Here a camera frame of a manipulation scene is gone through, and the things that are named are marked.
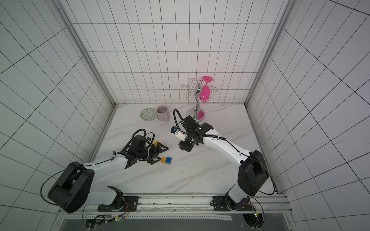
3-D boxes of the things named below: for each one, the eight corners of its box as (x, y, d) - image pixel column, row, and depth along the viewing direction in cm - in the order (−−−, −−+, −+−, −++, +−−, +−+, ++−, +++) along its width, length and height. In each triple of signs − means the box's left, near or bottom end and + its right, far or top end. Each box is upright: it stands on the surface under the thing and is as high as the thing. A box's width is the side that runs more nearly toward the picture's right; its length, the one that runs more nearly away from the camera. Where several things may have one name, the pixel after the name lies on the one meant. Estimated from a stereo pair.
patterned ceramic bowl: (140, 121, 110) (138, 117, 107) (142, 111, 117) (141, 108, 113) (154, 121, 110) (153, 117, 107) (155, 111, 117) (155, 108, 113)
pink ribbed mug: (157, 122, 109) (155, 116, 103) (158, 111, 117) (157, 105, 111) (169, 122, 109) (168, 116, 103) (170, 111, 117) (169, 105, 111)
